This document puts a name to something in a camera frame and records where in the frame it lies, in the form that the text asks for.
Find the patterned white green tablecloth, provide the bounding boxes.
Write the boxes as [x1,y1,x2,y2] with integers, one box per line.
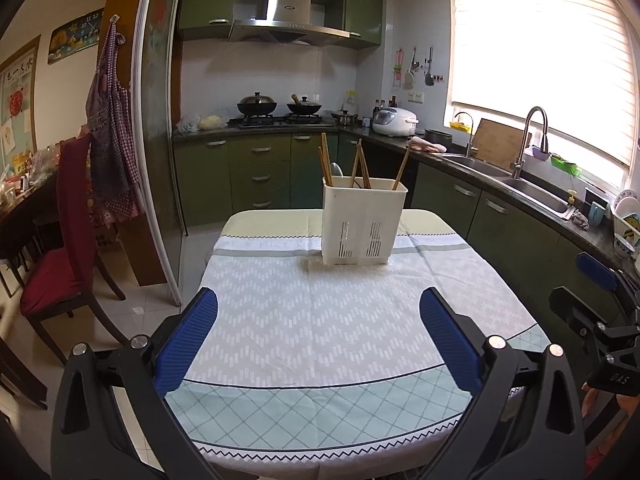
[162,208,553,468]

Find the white plastic utensil holder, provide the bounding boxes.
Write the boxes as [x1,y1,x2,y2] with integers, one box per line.
[321,176,408,266]

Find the person's right hand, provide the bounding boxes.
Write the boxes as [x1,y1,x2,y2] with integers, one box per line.
[581,382,599,417]

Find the sliding door frame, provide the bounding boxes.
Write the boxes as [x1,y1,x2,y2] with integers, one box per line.
[134,0,187,307]

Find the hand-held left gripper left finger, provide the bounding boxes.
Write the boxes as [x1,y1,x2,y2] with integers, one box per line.
[50,287,221,480]

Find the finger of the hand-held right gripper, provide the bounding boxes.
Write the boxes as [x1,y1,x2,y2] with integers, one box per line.
[576,252,623,293]
[549,286,608,338]

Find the wooden cutting board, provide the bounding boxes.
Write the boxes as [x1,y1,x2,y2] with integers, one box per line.
[472,118,531,172]

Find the green plastic item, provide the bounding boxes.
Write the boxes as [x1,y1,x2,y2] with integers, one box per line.
[550,154,582,177]

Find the black wok with utensil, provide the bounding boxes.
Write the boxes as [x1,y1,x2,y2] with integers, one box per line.
[286,94,324,116]

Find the gas stove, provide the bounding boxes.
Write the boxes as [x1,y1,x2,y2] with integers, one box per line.
[229,114,336,129]

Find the hanging kitchen utensils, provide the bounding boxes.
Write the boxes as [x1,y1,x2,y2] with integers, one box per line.
[392,46,447,92]

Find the steel kitchen sink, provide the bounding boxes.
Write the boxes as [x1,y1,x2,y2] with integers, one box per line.
[440,154,577,222]

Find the small steel faucet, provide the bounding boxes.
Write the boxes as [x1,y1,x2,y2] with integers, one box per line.
[452,112,477,159]

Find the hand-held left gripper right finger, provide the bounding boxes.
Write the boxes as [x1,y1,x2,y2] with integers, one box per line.
[415,287,588,480]

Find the black wok with lid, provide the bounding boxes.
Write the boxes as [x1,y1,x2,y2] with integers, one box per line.
[237,92,278,117]

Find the wall poster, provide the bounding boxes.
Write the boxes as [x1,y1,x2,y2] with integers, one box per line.
[0,35,42,172]

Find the green base cabinets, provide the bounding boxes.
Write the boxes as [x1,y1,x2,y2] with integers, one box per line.
[172,130,640,341]

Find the tall steel kitchen faucet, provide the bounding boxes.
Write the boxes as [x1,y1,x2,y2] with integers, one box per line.
[510,106,550,180]

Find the decorative wall clock picture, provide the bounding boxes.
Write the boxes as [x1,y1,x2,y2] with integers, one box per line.
[47,7,106,65]

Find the dark dining table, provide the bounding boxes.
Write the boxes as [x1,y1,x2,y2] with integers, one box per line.
[0,170,62,266]

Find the pink cloth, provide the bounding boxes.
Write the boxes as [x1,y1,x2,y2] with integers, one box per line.
[407,136,449,154]

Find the checkered hanging apron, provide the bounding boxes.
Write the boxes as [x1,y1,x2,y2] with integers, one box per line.
[85,22,147,222]

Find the dish rack with bowls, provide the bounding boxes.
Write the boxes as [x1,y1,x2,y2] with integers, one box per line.
[607,187,640,262]

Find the white rice cooker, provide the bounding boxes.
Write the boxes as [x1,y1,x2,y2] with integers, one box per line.
[372,107,419,137]

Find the dark stone countertop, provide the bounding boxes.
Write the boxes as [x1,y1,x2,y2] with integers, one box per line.
[171,122,640,281]

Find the pink patterned clothing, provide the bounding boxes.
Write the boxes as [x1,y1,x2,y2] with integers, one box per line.
[585,437,618,468]

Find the steel range hood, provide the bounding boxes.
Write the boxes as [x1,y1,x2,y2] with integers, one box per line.
[229,0,351,47]

